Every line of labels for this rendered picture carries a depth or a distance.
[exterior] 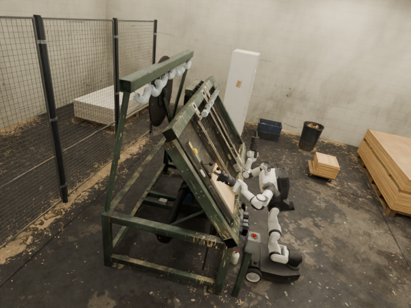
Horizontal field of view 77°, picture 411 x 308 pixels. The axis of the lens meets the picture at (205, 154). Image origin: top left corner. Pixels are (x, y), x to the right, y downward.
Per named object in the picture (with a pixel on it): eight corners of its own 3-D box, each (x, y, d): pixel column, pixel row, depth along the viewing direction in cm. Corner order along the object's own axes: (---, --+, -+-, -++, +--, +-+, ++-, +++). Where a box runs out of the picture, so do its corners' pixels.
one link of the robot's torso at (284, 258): (284, 252, 327) (287, 245, 321) (286, 265, 309) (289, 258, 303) (268, 248, 329) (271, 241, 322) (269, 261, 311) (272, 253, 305)
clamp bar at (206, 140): (233, 197, 302) (252, 190, 293) (183, 108, 262) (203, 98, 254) (233, 192, 311) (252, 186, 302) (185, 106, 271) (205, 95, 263)
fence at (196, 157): (230, 220, 267) (233, 219, 265) (185, 145, 235) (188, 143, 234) (230, 217, 271) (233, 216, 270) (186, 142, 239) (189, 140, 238)
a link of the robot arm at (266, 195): (262, 214, 227) (270, 201, 245) (268, 203, 220) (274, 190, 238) (251, 207, 231) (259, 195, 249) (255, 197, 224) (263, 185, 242)
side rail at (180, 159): (222, 239, 247) (232, 237, 243) (162, 145, 210) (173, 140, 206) (222, 235, 252) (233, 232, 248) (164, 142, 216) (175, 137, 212)
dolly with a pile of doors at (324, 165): (333, 184, 532) (340, 168, 512) (307, 178, 540) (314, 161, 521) (328, 170, 585) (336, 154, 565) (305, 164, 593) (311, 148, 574)
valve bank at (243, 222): (246, 247, 280) (251, 231, 268) (233, 243, 281) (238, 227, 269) (248, 216, 323) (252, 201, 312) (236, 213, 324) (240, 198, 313)
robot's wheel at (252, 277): (254, 282, 312) (265, 274, 303) (254, 285, 308) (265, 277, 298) (241, 273, 309) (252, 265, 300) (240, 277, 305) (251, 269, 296)
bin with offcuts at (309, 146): (316, 154, 650) (326, 131, 619) (296, 149, 659) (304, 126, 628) (314, 145, 695) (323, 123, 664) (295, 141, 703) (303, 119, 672)
